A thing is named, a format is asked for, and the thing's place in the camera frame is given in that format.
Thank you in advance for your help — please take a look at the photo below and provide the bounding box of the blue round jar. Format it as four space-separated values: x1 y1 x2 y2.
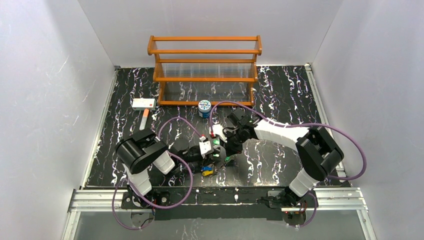
197 100 212 119

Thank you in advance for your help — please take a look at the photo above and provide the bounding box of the yellow key tag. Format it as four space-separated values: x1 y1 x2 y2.
202 170 214 177

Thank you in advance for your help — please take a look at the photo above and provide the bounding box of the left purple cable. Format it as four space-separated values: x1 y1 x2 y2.
111 116 205 231

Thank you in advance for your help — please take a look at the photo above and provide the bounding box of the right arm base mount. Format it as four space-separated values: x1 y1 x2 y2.
257 195 316 212

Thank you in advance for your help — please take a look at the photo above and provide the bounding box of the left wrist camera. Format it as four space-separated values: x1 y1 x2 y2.
198 134 214 159

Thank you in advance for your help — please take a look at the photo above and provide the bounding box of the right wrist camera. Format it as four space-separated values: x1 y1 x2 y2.
209 124 227 143

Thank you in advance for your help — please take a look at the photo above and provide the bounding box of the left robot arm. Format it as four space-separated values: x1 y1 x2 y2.
115 128 204 196

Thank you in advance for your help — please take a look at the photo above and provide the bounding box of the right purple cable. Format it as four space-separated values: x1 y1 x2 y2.
209 100 368 228

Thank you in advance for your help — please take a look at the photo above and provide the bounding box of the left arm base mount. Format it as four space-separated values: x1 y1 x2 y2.
121 190 171 210

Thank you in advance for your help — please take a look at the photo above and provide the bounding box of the aluminium frame rail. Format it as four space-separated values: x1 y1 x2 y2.
68 187 368 212

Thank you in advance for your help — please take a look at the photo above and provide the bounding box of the large silver carabiner keyring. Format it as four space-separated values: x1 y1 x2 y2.
202 145 234 177

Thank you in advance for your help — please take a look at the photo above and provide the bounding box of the white red small box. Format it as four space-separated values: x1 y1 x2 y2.
131 98 157 111

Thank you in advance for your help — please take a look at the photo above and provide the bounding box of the purple cable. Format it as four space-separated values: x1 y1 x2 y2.
209 100 368 228
111 116 205 231

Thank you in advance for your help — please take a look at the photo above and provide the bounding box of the orange wooden shelf rack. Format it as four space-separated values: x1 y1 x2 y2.
147 35 263 107

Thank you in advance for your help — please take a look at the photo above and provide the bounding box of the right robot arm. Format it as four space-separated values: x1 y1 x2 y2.
211 109 344 205

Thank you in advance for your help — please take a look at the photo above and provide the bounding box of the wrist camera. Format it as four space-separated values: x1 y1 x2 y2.
198 134 214 159
209 124 227 143

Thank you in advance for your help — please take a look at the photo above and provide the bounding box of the orange white tube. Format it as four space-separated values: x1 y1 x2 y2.
139 108 150 131

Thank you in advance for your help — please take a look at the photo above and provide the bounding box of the blue key tag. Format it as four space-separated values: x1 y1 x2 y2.
201 166 213 172

